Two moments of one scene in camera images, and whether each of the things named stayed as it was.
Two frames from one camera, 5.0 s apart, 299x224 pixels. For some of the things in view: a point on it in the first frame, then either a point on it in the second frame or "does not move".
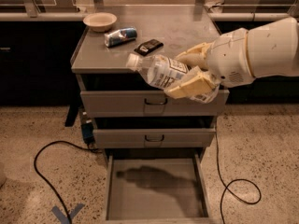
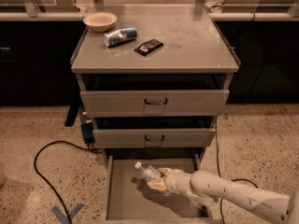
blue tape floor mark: x=64 y=218 does not move
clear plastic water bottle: x=161 y=70 → x=149 y=172
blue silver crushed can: x=125 y=35 does not move
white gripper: x=230 y=57 → x=173 y=180
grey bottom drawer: x=158 y=190 does not move
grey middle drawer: x=152 y=138 does not move
